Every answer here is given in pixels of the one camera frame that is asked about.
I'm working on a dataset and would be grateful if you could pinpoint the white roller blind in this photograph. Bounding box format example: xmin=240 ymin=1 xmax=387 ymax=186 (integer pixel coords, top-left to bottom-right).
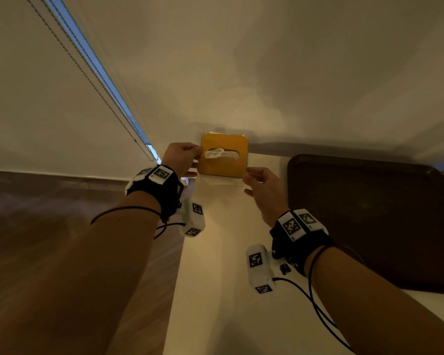
xmin=0 ymin=0 xmax=160 ymax=180

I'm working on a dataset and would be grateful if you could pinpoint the black right wrist band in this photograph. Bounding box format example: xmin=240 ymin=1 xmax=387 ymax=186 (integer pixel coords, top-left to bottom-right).
xmin=269 ymin=209 xmax=334 ymax=278

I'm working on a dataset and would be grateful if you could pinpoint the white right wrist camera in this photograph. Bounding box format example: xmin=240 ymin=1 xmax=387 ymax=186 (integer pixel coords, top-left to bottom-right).
xmin=246 ymin=244 xmax=282 ymax=295

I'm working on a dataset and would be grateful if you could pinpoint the dark brown tray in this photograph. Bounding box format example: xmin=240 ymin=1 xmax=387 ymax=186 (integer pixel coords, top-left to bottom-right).
xmin=287 ymin=154 xmax=444 ymax=295

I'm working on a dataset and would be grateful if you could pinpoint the black wrist band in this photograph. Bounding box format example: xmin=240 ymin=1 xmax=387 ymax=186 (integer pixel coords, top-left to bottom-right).
xmin=269 ymin=209 xmax=334 ymax=278
xmin=125 ymin=165 xmax=185 ymax=223

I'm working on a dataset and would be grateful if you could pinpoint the person's left forearm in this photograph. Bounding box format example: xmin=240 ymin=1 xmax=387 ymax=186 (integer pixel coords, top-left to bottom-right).
xmin=0 ymin=191 xmax=162 ymax=355

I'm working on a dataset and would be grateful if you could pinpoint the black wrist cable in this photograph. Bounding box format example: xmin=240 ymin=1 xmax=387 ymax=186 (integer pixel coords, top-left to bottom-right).
xmin=90 ymin=206 xmax=186 ymax=240
xmin=272 ymin=246 xmax=356 ymax=354

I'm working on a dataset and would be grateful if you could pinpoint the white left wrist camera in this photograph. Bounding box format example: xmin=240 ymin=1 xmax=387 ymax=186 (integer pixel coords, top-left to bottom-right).
xmin=181 ymin=197 xmax=206 ymax=238

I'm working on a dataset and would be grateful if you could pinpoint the white tissue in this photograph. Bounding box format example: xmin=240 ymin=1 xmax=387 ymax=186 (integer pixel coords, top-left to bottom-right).
xmin=204 ymin=148 xmax=240 ymax=160

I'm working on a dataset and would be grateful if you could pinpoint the person's right hand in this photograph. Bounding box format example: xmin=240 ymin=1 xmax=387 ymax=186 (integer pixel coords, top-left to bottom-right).
xmin=242 ymin=166 xmax=290 ymax=228

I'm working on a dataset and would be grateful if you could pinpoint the black left wrist band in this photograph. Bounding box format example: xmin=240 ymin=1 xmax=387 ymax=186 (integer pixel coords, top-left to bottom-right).
xmin=125 ymin=165 xmax=185 ymax=223

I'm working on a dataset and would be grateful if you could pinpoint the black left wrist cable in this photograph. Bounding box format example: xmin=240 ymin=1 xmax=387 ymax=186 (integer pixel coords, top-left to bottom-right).
xmin=90 ymin=206 xmax=186 ymax=240

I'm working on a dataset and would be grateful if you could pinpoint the blind bead chain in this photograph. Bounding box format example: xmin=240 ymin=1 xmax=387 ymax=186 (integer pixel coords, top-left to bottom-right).
xmin=24 ymin=0 xmax=160 ymax=162

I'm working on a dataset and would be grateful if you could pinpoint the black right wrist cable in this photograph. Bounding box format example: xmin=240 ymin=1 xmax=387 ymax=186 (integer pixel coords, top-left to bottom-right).
xmin=272 ymin=246 xmax=356 ymax=354

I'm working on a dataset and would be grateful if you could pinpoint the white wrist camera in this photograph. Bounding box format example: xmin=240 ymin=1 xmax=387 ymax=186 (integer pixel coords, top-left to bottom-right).
xmin=181 ymin=197 xmax=206 ymax=238
xmin=246 ymin=244 xmax=282 ymax=295

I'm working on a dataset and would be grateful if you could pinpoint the person's left hand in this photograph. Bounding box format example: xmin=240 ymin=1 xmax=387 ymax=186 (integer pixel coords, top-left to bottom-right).
xmin=162 ymin=142 xmax=203 ymax=179

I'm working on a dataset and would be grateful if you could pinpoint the yellow tissue box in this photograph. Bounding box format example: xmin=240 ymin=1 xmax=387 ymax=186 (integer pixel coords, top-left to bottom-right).
xmin=197 ymin=132 xmax=249 ymax=178

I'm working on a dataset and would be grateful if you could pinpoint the person's right forearm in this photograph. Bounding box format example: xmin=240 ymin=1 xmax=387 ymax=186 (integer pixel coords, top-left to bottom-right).
xmin=304 ymin=246 xmax=444 ymax=355

